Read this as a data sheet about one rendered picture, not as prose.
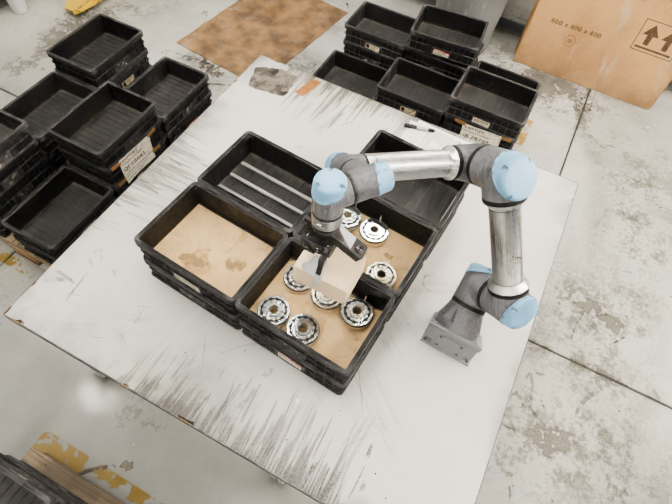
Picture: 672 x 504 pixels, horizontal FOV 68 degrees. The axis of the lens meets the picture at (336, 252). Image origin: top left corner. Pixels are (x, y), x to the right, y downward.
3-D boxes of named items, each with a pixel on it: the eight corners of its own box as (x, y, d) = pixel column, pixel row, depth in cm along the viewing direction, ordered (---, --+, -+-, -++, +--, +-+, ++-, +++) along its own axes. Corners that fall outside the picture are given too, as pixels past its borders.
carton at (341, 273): (362, 271, 141) (366, 258, 135) (344, 304, 136) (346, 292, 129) (313, 248, 145) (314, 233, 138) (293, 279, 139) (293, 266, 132)
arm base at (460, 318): (471, 330, 170) (485, 305, 169) (481, 346, 156) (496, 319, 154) (432, 311, 170) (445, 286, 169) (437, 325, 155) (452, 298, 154)
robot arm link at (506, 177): (507, 301, 159) (500, 137, 134) (542, 324, 147) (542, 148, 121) (477, 316, 156) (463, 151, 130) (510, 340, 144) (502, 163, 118)
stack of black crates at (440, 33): (470, 87, 327) (494, 23, 288) (453, 118, 310) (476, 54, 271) (411, 65, 335) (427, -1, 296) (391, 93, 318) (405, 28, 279)
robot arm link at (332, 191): (357, 185, 106) (321, 198, 103) (352, 216, 115) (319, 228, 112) (341, 160, 109) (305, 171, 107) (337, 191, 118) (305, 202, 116)
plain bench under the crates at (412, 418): (517, 265, 272) (579, 183, 213) (403, 573, 193) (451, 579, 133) (267, 153, 303) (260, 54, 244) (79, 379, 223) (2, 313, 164)
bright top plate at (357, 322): (378, 307, 157) (378, 306, 157) (363, 332, 153) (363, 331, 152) (351, 292, 160) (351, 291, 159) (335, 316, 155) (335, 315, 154)
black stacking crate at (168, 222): (289, 254, 171) (289, 235, 161) (236, 319, 157) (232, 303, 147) (200, 201, 180) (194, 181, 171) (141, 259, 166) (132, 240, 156)
